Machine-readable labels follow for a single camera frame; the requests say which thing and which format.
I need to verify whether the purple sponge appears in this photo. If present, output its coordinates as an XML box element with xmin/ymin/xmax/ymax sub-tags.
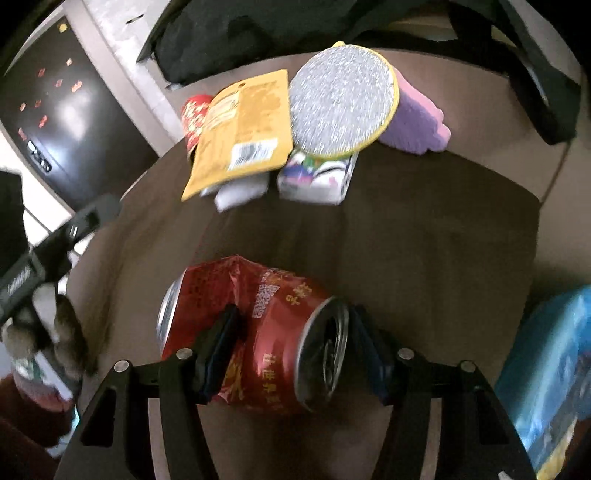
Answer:
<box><xmin>379</xmin><ymin>69</ymin><xmax>452</xmax><ymax>155</ymax></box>

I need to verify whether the trash bin with blue liner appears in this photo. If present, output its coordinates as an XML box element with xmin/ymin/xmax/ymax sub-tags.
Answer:
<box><xmin>494</xmin><ymin>285</ymin><xmax>591</xmax><ymax>472</ymax></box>

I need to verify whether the black fridge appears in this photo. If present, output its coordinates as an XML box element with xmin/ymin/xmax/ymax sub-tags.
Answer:
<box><xmin>0</xmin><ymin>14</ymin><xmax>160</xmax><ymax>208</ymax></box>

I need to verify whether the white tissue wad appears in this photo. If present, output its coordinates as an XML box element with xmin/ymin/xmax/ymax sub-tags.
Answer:
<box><xmin>213</xmin><ymin>173</ymin><xmax>271</xmax><ymax>213</ymax></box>

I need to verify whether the crushed red drink can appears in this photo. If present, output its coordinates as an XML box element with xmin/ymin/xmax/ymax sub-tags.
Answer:
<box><xmin>157</xmin><ymin>255</ymin><xmax>351</xmax><ymax>412</ymax></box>

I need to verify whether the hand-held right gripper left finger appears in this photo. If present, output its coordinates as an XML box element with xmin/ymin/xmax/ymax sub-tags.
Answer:
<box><xmin>54</xmin><ymin>305</ymin><xmax>242</xmax><ymax>480</ymax></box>

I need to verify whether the black bag with strap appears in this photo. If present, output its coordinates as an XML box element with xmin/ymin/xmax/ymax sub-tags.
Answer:
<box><xmin>137</xmin><ymin>0</ymin><xmax>581</xmax><ymax>146</ymax></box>

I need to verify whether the person's left hand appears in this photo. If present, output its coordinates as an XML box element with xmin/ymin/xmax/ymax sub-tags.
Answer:
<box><xmin>2</xmin><ymin>282</ymin><xmax>89</xmax><ymax>381</ymax></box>

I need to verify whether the yellow snack packet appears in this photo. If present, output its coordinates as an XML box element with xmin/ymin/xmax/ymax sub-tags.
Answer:
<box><xmin>181</xmin><ymin>69</ymin><xmax>295</xmax><ymax>202</ymax></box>

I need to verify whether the group of fridge magnets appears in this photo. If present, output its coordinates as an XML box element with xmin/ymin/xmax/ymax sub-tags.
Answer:
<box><xmin>17</xmin><ymin>23</ymin><xmax>85</xmax><ymax>140</ymax></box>

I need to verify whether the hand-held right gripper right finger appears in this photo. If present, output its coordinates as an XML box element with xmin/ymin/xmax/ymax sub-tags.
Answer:
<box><xmin>348</xmin><ymin>305</ymin><xmax>539</xmax><ymax>480</ymax></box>

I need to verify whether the white and purple carton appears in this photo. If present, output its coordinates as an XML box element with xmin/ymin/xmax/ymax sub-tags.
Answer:
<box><xmin>277</xmin><ymin>148</ymin><xmax>360</xmax><ymax>205</ymax></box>

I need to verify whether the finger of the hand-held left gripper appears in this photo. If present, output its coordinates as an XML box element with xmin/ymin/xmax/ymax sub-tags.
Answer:
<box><xmin>58</xmin><ymin>194</ymin><xmax>122</xmax><ymax>252</ymax></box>

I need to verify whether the small red jar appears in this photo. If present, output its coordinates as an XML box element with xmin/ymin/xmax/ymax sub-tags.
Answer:
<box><xmin>180</xmin><ymin>94</ymin><xmax>214</xmax><ymax>153</ymax></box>

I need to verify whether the round silver scrubber yellow rim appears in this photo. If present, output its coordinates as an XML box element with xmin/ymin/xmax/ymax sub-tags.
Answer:
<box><xmin>288</xmin><ymin>42</ymin><xmax>400</xmax><ymax>159</ymax></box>

